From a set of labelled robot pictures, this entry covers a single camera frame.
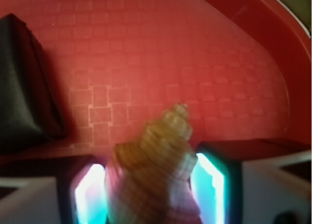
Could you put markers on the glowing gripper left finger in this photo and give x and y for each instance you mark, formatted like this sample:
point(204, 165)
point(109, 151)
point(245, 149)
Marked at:
point(64, 190)

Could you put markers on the red plastic tray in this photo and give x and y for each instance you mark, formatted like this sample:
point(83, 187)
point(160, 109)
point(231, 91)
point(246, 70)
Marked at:
point(242, 66)

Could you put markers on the black rectangular box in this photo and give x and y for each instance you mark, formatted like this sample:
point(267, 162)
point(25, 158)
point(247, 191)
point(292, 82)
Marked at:
point(29, 111)

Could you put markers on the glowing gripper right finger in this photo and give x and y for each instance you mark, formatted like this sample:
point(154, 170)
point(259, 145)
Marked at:
point(257, 181)

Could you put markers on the tan spiral sea shell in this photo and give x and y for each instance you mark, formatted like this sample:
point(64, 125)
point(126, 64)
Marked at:
point(147, 178)

